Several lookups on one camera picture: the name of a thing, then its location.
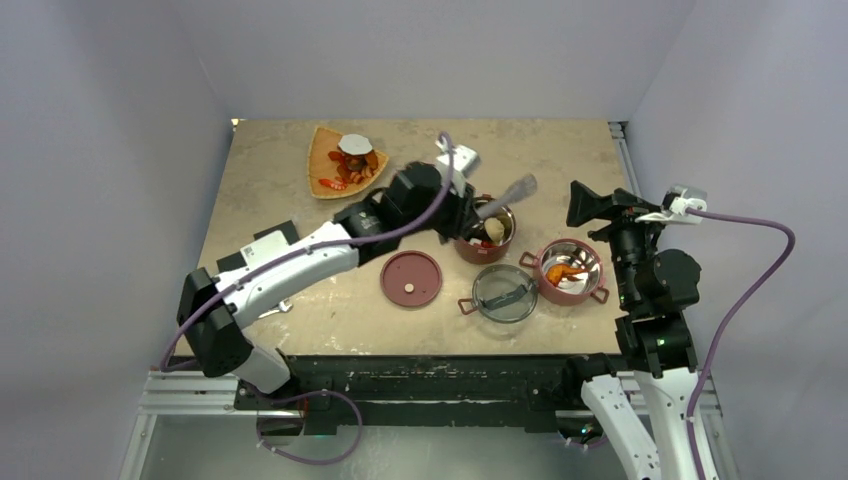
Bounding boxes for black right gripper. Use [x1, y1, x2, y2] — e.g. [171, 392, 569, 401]
[567, 178, 674, 306]

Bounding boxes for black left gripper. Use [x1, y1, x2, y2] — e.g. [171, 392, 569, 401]
[401, 172, 479, 240]

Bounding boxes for steel food tongs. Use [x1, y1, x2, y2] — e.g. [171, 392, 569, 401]
[476, 173, 538, 220]

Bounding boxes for orange fried chicken wing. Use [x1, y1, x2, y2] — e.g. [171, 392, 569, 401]
[545, 263, 589, 287]

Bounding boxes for white round rice cracker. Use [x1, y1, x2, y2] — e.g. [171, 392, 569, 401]
[337, 134, 373, 156]

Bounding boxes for glass lid with red clasp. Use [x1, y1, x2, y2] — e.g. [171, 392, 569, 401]
[457, 264, 539, 325]

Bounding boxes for white steamed bun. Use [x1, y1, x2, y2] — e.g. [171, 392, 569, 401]
[484, 217, 506, 244]

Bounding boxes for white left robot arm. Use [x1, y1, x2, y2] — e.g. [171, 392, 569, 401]
[177, 155, 477, 409]

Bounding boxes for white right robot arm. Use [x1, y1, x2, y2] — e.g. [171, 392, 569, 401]
[561, 181, 719, 479]

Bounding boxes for dark red steel lunch pot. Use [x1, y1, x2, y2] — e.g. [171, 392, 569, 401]
[452, 207, 517, 265]

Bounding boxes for white small device box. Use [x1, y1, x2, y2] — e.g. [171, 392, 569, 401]
[240, 236, 289, 270]

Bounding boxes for braised pork belly piece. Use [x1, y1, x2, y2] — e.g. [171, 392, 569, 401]
[349, 166, 373, 184]

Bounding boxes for red white shrimp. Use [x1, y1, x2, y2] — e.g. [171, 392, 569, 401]
[318, 177, 348, 191]

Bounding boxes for steel wrench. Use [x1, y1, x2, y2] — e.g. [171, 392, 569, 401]
[259, 299, 293, 319]

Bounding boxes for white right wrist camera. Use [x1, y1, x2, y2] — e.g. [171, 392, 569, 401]
[636, 184, 708, 225]

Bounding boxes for black network switch box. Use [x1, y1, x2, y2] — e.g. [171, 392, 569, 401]
[216, 220, 300, 272]

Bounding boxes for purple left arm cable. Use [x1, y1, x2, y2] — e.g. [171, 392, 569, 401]
[158, 131, 458, 466]

